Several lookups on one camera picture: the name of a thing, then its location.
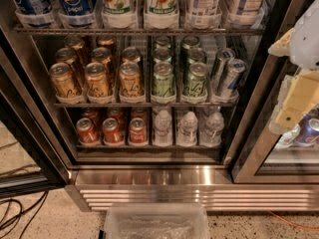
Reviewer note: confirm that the red can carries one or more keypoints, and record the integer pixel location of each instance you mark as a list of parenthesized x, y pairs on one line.
[(137, 131), (112, 131), (87, 131)]

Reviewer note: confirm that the water bottle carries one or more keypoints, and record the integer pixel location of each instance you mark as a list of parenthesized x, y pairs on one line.
[(163, 129), (212, 130), (186, 130)]

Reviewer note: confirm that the white label bottle right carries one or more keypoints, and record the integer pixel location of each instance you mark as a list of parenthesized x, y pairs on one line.
[(242, 13)]

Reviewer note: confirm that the stainless steel fridge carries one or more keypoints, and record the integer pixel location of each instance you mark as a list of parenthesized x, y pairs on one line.
[(245, 172)]

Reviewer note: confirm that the water bottle left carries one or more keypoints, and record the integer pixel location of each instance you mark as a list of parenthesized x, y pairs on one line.
[(163, 129)]

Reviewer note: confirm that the blue can behind glass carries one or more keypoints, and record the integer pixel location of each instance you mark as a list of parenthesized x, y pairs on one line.
[(308, 133)]

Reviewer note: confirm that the orange can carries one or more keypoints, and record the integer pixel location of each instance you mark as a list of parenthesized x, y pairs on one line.
[(132, 54), (97, 80), (131, 80), (69, 56), (104, 56), (78, 45), (64, 80), (109, 42)]

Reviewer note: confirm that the red can front right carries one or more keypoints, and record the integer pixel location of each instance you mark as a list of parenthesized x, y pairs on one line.
[(137, 131)]

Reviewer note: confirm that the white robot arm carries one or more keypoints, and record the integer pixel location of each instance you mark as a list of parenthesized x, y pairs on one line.
[(304, 53)]

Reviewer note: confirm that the white label bottle left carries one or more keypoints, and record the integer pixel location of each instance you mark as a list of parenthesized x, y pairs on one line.
[(203, 14)]

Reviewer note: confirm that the green can front right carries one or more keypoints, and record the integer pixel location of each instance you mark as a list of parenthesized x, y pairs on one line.
[(195, 80)]

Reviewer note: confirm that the pepsi bottle left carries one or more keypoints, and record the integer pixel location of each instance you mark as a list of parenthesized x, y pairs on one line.
[(34, 12)]

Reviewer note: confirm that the green can front left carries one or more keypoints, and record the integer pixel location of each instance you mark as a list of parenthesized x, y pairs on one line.
[(163, 80)]

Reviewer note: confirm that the white label bottle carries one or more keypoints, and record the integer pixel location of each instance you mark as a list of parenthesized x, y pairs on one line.
[(242, 13), (203, 14)]

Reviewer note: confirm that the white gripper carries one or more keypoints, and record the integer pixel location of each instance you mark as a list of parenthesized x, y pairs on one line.
[(307, 42)]

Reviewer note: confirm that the green can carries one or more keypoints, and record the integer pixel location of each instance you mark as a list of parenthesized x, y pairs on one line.
[(186, 43), (163, 80), (162, 55), (196, 55), (162, 42), (195, 80)]

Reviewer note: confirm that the silver blue can back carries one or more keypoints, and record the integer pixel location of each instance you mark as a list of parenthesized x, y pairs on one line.
[(221, 58)]

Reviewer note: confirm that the silver blue can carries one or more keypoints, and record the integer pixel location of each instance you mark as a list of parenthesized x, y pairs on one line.
[(221, 58), (231, 78)]

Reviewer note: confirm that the red can front left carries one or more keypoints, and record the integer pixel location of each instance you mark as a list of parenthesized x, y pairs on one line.
[(87, 131)]

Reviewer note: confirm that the open fridge door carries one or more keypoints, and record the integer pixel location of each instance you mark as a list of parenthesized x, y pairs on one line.
[(41, 174)]

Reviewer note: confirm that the clear plastic bin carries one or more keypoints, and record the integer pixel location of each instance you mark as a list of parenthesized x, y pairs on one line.
[(156, 221)]

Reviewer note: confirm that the green can back right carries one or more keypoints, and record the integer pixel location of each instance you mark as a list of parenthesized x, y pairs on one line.
[(186, 43)]

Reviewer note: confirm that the silver blue can front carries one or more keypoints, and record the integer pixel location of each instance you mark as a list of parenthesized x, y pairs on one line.
[(231, 78)]

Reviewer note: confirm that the water bottle middle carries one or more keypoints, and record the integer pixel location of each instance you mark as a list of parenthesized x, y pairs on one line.
[(186, 130)]

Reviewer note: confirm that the green can back left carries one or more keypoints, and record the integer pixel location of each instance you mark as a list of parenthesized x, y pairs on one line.
[(162, 42)]

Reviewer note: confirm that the water bottle right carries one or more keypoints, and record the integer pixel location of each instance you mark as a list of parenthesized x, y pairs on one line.
[(212, 130)]

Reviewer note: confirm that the red can front middle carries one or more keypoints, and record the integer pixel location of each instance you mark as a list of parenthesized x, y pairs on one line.
[(112, 131)]

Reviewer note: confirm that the silver can behind glass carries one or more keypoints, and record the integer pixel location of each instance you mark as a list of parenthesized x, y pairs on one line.
[(287, 139)]

